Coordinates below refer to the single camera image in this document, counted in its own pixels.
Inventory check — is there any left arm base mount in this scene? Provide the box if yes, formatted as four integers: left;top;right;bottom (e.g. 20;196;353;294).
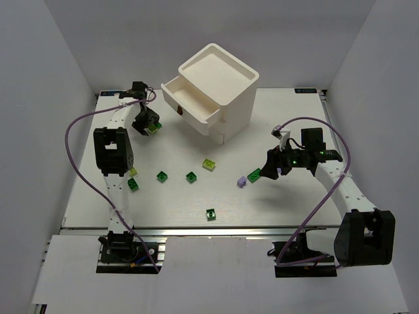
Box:
96;236;165;275

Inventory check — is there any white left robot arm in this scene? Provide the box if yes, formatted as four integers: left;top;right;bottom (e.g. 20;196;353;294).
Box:
93;81;161;236

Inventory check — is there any lilac small lego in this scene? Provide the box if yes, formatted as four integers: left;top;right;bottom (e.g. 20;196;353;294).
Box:
236;176;247;188

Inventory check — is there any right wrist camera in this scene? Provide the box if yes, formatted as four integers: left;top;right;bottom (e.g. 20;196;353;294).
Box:
271;125;291;145

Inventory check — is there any dark green lego middle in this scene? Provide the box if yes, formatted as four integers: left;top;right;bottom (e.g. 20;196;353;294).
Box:
185;171;197;183

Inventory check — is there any dark green lego left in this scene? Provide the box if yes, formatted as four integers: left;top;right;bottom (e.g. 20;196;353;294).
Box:
127;178;139;192

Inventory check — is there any dark green lego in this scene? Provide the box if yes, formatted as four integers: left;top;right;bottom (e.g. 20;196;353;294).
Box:
156;171;168;183
185;171;197;183
127;178;139;192
206;209;216;221

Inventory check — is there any dark green lego front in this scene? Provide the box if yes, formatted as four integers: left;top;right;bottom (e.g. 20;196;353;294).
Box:
206;209;216;221

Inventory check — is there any green long lego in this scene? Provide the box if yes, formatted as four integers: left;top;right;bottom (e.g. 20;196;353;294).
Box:
247;168;261;183

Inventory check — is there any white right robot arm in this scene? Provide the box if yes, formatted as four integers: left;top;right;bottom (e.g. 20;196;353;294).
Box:
259;126;395;267

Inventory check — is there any white drawer cabinet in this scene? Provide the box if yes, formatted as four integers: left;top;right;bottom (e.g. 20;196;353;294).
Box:
177;43;259;145

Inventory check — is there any lime lego brick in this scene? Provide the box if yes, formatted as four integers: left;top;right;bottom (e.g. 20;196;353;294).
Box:
202;158;215;171
130;167;137;177
147;124;159;134

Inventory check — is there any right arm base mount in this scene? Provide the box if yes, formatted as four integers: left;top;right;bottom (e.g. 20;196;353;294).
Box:
274;242;337;279

